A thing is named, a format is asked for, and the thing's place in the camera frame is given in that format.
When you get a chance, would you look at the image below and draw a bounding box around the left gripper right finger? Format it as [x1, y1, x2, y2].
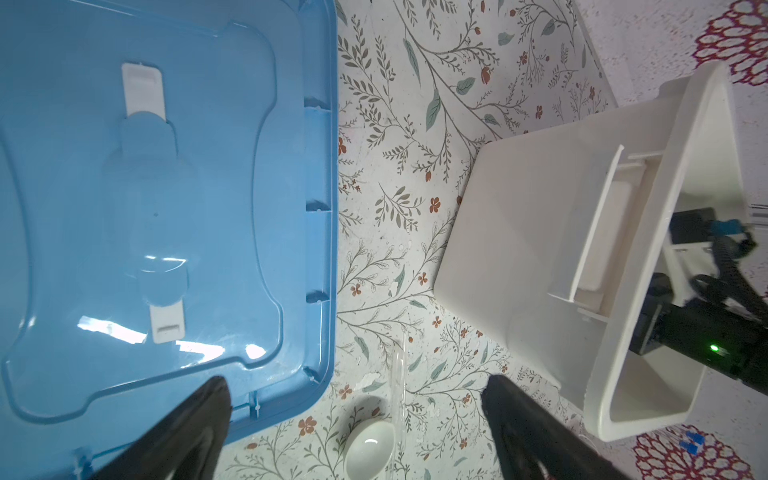
[481, 375, 627, 479]

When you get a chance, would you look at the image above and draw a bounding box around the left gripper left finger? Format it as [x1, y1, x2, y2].
[92, 376, 232, 479]

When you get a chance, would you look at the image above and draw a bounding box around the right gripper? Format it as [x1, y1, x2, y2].
[629, 207, 756, 375]

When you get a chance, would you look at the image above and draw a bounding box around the blue capped test tube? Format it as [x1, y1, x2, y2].
[686, 431, 705, 445]

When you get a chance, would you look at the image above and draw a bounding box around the clear glass test tube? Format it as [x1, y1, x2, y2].
[386, 339, 407, 479]

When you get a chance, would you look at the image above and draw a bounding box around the white round dish large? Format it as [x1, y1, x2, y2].
[344, 419, 396, 480]

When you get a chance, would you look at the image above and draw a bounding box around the white plastic storage bin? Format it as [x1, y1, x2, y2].
[434, 61, 748, 441]

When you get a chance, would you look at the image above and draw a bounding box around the blue plastic bin lid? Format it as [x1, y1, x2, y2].
[1, 1, 338, 479]

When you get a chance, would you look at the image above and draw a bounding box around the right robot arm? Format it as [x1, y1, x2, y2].
[629, 208, 767, 395]

